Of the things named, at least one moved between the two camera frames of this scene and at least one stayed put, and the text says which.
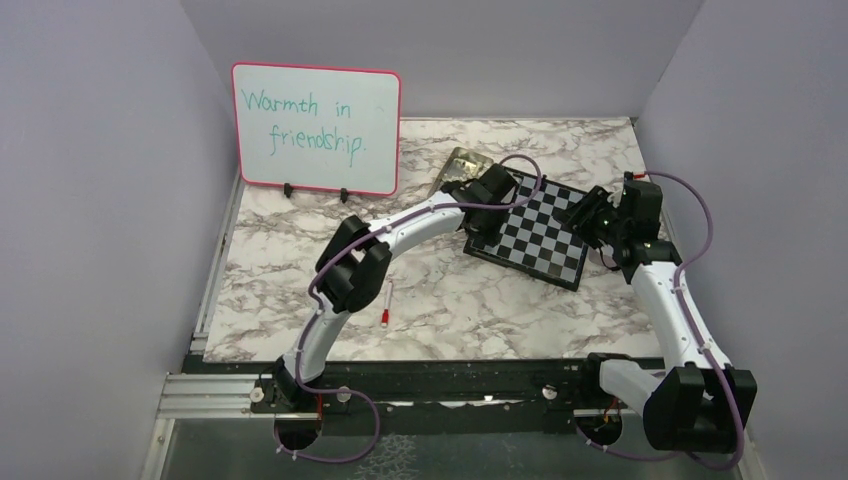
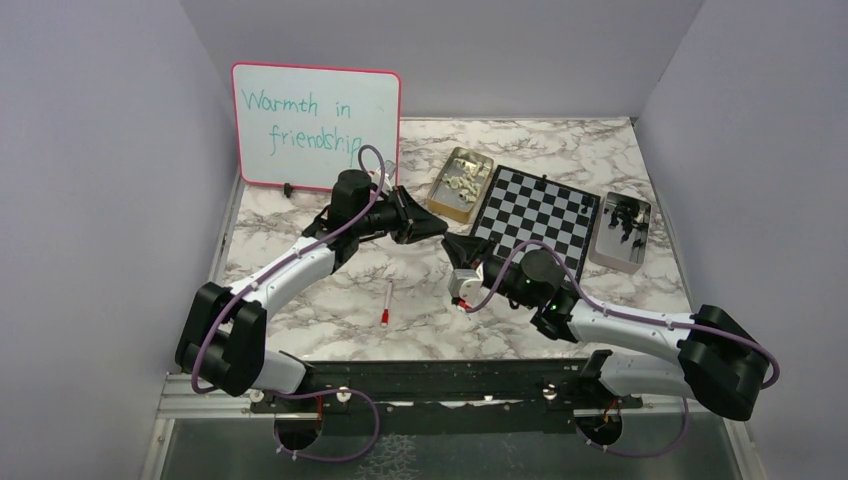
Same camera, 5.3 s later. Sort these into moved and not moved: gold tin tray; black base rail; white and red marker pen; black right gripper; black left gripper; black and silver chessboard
Moved: black right gripper; black left gripper
Not moved: gold tin tray; white and red marker pen; black base rail; black and silver chessboard
